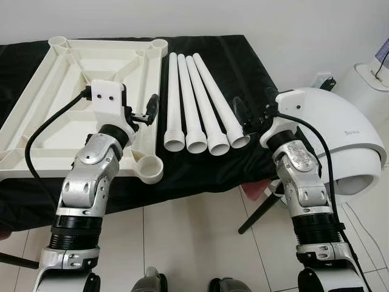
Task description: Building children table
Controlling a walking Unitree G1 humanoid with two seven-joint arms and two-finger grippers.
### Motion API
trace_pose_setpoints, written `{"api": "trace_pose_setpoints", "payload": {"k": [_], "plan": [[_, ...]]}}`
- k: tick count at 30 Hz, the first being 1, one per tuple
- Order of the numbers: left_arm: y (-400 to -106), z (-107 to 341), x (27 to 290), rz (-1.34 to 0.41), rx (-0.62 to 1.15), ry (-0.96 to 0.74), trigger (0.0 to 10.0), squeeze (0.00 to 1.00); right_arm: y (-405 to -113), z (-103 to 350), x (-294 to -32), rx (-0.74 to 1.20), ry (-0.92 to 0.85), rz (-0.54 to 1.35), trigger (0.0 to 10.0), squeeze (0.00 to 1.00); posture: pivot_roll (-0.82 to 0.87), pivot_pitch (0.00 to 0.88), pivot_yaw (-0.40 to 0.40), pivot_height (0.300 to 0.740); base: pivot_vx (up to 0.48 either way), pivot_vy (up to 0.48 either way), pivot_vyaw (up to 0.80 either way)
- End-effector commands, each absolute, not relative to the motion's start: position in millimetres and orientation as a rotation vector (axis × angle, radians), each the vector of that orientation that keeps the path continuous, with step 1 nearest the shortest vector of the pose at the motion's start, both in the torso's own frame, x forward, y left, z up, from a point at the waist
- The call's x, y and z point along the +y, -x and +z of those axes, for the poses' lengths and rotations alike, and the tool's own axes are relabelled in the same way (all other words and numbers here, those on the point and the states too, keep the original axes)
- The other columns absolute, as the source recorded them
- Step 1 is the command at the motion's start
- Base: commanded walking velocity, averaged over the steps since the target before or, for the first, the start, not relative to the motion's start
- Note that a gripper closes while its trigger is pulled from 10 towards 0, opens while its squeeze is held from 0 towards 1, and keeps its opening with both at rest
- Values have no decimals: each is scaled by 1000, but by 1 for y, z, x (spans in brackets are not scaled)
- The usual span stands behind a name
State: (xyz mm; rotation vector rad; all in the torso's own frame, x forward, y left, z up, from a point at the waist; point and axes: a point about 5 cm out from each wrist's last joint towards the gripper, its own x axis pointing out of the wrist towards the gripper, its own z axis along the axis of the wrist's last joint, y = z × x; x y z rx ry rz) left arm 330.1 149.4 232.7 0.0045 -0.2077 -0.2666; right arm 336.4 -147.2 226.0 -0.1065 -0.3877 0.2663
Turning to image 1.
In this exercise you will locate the white plastic children table top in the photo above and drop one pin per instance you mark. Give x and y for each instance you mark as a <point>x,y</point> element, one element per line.
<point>42,115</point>

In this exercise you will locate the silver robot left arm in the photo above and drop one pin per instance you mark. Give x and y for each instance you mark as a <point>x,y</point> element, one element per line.
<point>91,176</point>

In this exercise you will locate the black cloth table cover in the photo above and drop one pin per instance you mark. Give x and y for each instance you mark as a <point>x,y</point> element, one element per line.
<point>249,58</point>

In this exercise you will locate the pink plastic item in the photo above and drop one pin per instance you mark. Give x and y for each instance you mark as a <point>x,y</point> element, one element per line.
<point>255,190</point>

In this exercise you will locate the white dome appliance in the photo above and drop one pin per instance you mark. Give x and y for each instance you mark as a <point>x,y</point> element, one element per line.
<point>340,121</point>

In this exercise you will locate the black metal table leg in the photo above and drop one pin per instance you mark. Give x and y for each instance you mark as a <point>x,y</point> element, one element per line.
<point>258,214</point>
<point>18,261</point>

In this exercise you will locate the white cylinder appliance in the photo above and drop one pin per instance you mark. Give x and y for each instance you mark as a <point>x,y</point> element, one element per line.
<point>371,76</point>

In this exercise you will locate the blue striped item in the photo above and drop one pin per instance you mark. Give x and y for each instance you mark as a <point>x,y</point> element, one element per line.
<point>383,53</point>

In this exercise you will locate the grey robot left foot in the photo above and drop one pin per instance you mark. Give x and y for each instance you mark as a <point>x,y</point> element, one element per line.
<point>149,281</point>

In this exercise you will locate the grey robot foot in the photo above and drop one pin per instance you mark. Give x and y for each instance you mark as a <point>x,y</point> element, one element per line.
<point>228,285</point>
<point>149,281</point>

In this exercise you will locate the grey robot right foot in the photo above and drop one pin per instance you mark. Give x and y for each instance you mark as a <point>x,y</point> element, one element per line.
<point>228,285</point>

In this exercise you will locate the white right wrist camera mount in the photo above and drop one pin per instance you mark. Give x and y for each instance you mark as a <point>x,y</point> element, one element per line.
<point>292,100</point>

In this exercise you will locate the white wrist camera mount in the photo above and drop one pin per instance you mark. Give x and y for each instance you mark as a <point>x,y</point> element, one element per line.
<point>108,97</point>
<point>292,100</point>

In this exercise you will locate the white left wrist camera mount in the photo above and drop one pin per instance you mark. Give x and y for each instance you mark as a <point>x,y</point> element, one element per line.
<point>108,97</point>

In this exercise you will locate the wall socket with black plug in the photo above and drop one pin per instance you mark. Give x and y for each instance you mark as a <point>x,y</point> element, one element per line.
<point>322,80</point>

